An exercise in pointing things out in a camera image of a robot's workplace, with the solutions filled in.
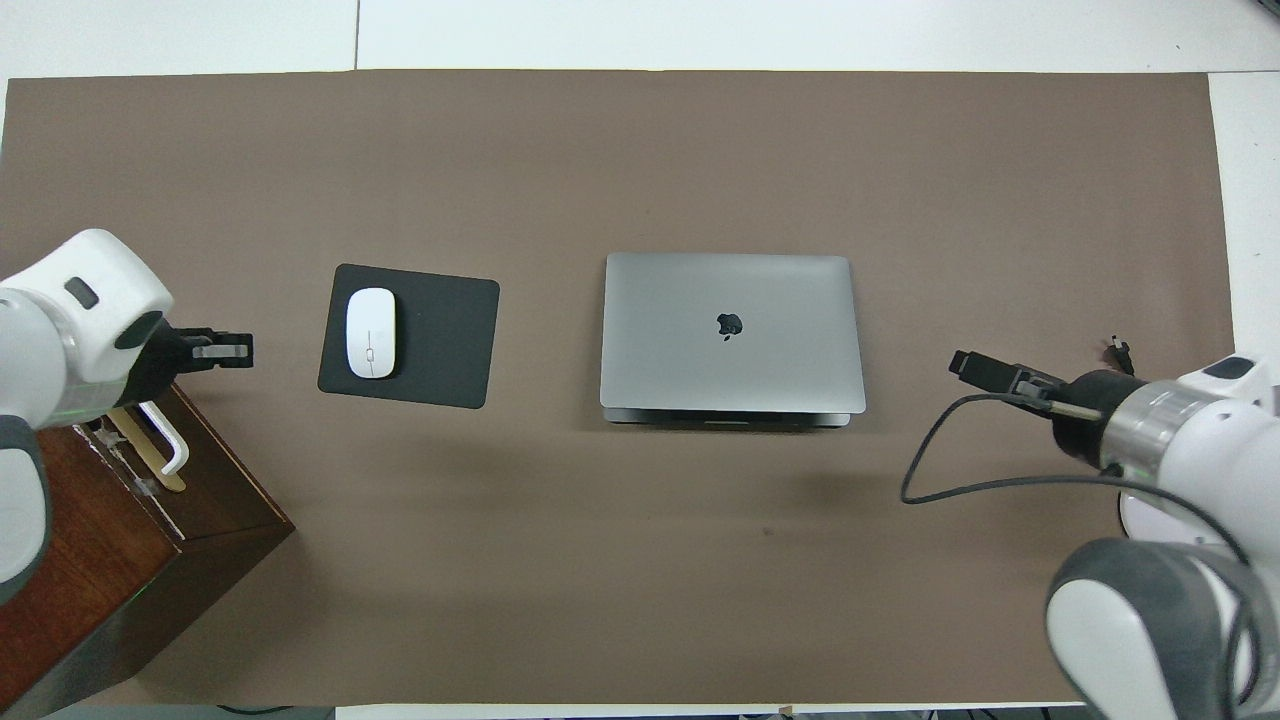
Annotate grey Apple laptop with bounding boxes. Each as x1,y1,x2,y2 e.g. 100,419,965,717
599,252,868,429

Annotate brown table mat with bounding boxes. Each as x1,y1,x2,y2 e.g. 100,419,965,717
0,68,1273,706

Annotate white box handle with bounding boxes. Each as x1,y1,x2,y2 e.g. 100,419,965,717
140,400,191,476

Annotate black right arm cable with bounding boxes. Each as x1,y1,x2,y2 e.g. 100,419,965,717
900,392,1266,701

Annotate white computer mouse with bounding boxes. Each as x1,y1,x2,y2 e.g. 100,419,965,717
345,287,398,380

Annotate brass handle plate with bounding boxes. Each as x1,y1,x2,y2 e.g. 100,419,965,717
105,405,189,494

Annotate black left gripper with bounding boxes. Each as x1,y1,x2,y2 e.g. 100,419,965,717
115,312,254,406

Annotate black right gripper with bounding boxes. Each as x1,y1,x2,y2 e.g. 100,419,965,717
950,350,1126,466

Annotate black mouse pad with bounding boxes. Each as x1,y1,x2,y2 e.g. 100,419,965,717
317,263,501,410

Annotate dark brown wooden box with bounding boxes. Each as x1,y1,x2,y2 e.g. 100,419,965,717
0,380,296,719

